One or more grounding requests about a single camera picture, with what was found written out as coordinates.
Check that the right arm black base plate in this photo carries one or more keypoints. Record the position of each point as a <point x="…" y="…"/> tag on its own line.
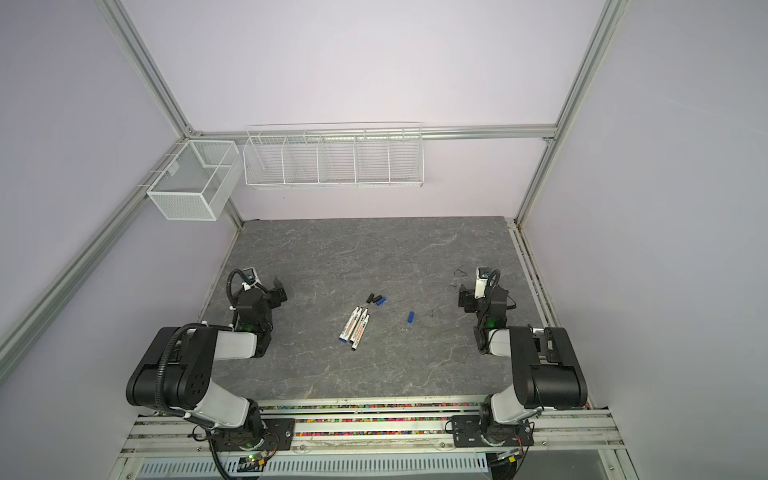
<point x="473" y="431"/>

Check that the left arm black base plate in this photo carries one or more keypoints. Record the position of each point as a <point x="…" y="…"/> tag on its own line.
<point x="273" y="434"/>

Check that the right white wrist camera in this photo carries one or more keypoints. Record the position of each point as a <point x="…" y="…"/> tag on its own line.
<point x="482" y="277"/>

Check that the white vented cable duct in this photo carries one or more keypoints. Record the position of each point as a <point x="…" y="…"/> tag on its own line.
<point x="323" y="466"/>

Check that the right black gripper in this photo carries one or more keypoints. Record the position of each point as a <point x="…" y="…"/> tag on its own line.
<point x="469" y="298"/>

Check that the long white wire basket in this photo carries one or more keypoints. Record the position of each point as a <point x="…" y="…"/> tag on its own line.
<point x="334" y="154"/>

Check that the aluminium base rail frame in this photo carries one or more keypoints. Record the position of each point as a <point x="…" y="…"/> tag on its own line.
<point x="582" y="443"/>

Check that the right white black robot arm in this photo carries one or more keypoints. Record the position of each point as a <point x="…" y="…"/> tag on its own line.
<point x="545" y="373"/>

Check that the blue whiteboard marker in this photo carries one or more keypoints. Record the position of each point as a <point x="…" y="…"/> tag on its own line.
<point x="349" y="325"/>
<point x="362" y="311"/>

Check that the white mesh box basket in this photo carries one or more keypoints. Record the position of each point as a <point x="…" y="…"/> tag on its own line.
<point x="198" y="181"/>

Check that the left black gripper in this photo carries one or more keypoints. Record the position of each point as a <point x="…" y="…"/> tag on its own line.
<point x="274" y="294"/>

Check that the black whiteboard marker one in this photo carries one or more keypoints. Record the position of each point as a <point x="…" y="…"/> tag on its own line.
<point x="359" y="329"/>

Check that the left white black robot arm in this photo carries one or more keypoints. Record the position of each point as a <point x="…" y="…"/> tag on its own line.
<point x="174" y="376"/>

